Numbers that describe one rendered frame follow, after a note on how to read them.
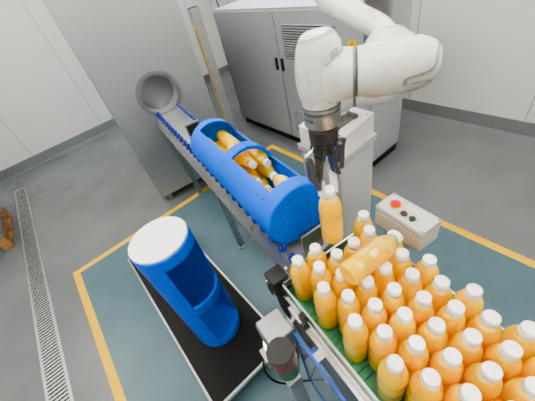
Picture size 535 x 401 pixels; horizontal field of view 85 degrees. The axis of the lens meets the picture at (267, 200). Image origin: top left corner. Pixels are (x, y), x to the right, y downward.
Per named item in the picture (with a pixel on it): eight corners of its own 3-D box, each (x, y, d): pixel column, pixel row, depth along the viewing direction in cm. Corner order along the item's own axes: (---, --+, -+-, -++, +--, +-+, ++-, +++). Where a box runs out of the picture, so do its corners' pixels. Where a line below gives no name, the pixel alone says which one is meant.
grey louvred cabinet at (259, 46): (269, 107, 452) (246, -3, 357) (397, 147, 311) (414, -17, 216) (243, 122, 432) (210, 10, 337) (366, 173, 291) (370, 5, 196)
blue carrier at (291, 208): (239, 149, 190) (225, 109, 171) (329, 220, 129) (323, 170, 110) (201, 169, 182) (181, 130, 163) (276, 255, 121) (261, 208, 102)
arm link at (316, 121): (294, 105, 71) (297, 126, 75) (318, 116, 64) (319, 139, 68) (323, 91, 73) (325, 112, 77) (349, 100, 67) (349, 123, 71)
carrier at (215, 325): (195, 350, 180) (240, 344, 177) (119, 270, 123) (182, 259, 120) (201, 307, 202) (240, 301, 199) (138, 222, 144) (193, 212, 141)
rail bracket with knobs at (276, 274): (286, 274, 119) (282, 260, 112) (296, 286, 114) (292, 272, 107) (266, 288, 116) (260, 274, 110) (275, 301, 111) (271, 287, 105)
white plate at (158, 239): (119, 268, 122) (120, 270, 123) (181, 258, 120) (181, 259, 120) (138, 221, 143) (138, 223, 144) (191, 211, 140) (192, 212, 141)
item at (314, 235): (320, 241, 124) (317, 222, 116) (323, 245, 123) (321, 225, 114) (301, 254, 122) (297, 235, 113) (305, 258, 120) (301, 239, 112)
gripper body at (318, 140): (326, 113, 76) (328, 143, 82) (300, 126, 74) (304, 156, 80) (345, 122, 71) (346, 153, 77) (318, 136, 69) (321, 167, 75)
